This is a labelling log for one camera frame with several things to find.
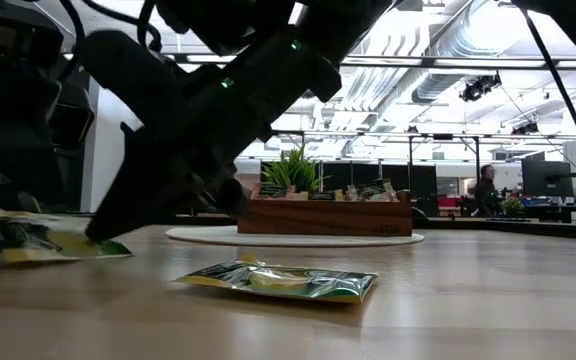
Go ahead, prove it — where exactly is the small background plant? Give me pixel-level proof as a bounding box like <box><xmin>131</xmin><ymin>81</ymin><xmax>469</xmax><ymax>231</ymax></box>
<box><xmin>501</xmin><ymin>195</ymin><xmax>524</xmax><ymax>217</ymax></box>

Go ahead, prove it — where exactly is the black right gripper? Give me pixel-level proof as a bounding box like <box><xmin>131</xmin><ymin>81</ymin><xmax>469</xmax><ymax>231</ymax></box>
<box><xmin>83</xmin><ymin>29</ymin><xmax>343</xmax><ymax>242</ymax></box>

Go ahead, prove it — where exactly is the person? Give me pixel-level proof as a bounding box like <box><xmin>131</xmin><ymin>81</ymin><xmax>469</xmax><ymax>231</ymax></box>
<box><xmin>472</xmin><ymin>163</ymin><xmax>502</xmax><ymax>217</ymax></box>

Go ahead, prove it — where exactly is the wooden tea box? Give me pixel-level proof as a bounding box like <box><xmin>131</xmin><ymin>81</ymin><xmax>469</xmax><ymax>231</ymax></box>
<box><xmin>236</xmin><ymin>188</ymin><xmax>414</xmax><ymax>238</ymax></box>

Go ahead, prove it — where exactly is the green plant white pot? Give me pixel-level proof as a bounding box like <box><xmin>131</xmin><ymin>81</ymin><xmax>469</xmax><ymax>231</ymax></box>
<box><xmin>261</xmin><ymin>147</ymin><xmax>329</xmax><ymax>201</ymax></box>

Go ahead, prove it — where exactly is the black overhead light bar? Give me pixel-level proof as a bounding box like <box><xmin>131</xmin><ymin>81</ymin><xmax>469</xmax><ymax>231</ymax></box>
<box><xmin>62</xmin><ymin>51</ymin><xmax>576</xmax><ymax>71</ymax></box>

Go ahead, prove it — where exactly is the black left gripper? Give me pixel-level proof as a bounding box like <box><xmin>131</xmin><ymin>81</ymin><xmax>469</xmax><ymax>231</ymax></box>
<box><xmin>0</xmin><ymin>67</ymin><xmax>64</xmax><ymax>251</ymax></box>

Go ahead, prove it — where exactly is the black table frame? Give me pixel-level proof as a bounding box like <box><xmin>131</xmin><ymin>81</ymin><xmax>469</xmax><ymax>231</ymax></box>
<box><xmin>167</xmin><ymin>212</ymin><xmax>576</xmax><ymax>242</ymax></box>

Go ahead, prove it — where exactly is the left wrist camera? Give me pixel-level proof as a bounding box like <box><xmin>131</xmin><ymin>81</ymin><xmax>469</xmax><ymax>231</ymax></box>
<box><xmin>50</xmin><ymin>82</ymin><xmax>95</xmax><ymax>149</ymax></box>

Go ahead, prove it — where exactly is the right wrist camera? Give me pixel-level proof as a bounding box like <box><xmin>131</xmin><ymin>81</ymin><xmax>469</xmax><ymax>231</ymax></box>
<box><xmin>155</xmin><ymin>0</ymin><xmax>299</xmax><ymax>56</ymax></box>

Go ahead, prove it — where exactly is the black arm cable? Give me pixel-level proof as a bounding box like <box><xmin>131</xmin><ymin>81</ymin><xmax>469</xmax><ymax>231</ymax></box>
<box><xmin>520</xmin><ymin>7</ymin><xmax>576</xmax><ymax>184</ymax></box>
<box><xmin>57</xmin><ymin>0</ymin><xmax>162</xmax><ymax>69</ymax></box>

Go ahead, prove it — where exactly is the white round plate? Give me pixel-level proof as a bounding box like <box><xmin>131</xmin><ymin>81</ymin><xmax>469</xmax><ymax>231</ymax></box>
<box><xmin>165</xmin><ymin>225</ymin><xmax>425</xmax><ymax>249</ymax></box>

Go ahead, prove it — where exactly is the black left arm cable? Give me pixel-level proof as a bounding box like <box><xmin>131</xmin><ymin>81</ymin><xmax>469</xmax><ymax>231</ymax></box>
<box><xmin>57</xmin><ymin>0</ymin><xmax>162</xmax><ymax>69</ymax></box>

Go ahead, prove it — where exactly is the black computer monitor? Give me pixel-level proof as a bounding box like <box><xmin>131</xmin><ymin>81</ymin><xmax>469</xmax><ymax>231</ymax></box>
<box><xmin>521</xmin><ymin>159</ymin><xmax>574</xmax><ymax>199</ymax></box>

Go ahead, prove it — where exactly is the black metal background frame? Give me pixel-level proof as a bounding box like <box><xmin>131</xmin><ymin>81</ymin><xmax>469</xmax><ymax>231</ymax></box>
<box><xmin>267</xmin><ymin>127</ymin><xmax>484</xmax><ymax>201</ymax></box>

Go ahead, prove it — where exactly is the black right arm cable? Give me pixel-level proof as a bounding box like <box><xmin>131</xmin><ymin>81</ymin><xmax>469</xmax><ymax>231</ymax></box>
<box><xmin>520</xmin><ymin>7</ymin><xmax>576</xmax><ymax>184</ymax></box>

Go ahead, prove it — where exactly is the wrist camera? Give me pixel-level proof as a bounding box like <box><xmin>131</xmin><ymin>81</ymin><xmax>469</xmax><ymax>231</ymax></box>
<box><xmin>50</xmin><ymin>82</ymin><xmax>95</xmax><ymax>149</ymax></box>
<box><xmin>155</xmin><ymin>0</ymin><xmax>299</xmax><ymax>56</ymax></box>

